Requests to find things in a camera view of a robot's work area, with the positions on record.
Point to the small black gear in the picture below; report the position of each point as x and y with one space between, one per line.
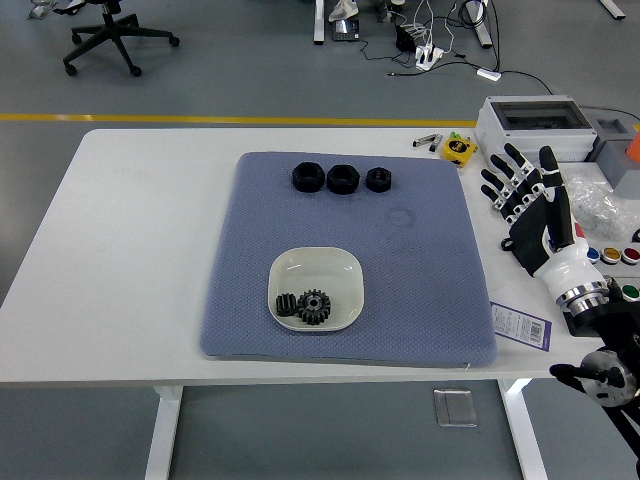
285 305

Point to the green small clip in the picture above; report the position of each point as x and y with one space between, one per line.
455 135

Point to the grey plastic box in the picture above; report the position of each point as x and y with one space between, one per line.
612 155

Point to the purple white label card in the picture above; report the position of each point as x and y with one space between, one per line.
522 327

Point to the white desk leg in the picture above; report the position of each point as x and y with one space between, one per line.
319 22
482 30

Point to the yellow tape measure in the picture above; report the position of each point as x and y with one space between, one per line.
457 150

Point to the yellow push button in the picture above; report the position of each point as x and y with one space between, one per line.
611 255

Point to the orange object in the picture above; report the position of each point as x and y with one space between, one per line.
635 150

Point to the black metal bracket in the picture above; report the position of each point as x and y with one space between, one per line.
580 327

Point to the clear bag of white parts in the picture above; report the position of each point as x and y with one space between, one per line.
600 205

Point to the white shoe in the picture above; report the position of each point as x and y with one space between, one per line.
342 10

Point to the black office chair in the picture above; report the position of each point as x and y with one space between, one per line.
112 30

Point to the grey electrical enclosure box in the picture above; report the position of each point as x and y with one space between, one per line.
530 130

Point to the silver black small tool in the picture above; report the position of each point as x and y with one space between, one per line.
424 141

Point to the green push button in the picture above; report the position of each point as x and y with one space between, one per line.
631 292

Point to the small black hex nut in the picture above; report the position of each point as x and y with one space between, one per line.
372 184

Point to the white floor adapter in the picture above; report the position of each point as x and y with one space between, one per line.
489 74

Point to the blue-grey textured mat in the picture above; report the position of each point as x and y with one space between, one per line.
310 220

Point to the white table leg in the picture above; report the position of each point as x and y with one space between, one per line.
162 435
522 430

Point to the white power strip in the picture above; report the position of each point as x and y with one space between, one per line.
429 57

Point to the white flat box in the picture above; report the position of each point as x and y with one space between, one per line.
582 169

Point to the red push button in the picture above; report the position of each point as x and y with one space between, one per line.
631 256

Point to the white square dish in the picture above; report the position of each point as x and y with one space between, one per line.
317 272

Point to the large black gear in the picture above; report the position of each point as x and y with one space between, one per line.
306 314

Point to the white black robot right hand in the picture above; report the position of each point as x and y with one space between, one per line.
537 235

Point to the large black hex nut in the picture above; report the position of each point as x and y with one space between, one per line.
336 186
300 181

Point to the black power adapter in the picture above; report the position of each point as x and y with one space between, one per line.
405 39

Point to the metal floor socket plate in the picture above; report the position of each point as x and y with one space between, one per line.
455 407

